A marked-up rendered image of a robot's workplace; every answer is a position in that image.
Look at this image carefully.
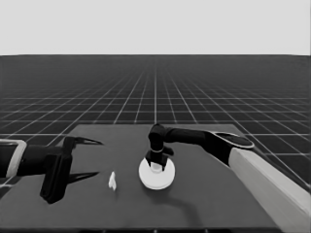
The large thick white disc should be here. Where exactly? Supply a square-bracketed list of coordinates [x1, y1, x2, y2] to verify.
[138, 156, 177, 191]

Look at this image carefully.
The small white T-shaped piece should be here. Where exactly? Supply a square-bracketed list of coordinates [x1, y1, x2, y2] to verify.
[108, 170, 118, 192]

